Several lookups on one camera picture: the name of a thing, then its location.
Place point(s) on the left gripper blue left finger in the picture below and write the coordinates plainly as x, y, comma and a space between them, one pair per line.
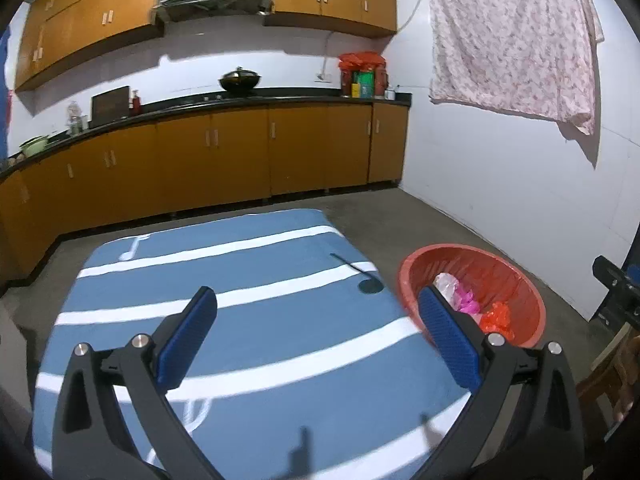
91, 439

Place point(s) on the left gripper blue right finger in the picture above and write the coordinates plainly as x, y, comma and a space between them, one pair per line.
522, 420

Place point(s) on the red plastic bag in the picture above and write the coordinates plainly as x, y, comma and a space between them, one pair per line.
497, 319

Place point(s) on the magenta plastic bag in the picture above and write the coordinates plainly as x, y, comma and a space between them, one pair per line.
459, 298

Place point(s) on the red plastic trash basket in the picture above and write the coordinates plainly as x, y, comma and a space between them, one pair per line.
489, 276

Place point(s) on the lower wooden kitchen cabinets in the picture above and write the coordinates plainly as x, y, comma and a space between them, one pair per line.
203, 152

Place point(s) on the blue white striped tablecloth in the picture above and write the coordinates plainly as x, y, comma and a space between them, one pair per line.
311, 370

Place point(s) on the green pot on counter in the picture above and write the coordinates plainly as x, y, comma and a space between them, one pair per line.
34, 146

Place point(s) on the pink floral hanging cloth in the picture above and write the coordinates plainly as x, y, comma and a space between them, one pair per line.
534, 58

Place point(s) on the purple blue hanging cloth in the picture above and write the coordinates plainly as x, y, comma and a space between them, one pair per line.
4, 95

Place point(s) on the glass jar on counter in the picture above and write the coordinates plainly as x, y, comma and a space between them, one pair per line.
77, 121

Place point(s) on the red small bottle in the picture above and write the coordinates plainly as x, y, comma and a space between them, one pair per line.
136, 106

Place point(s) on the dark cutting board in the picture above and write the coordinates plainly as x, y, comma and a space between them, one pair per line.
110, 106

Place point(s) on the red bag with bottles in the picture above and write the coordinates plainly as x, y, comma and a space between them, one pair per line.
363, 75

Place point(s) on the black wok with lid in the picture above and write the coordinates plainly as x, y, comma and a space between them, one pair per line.
240, 82

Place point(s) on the upper wooden cabinets left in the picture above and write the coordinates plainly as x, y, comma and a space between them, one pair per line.
61, 34

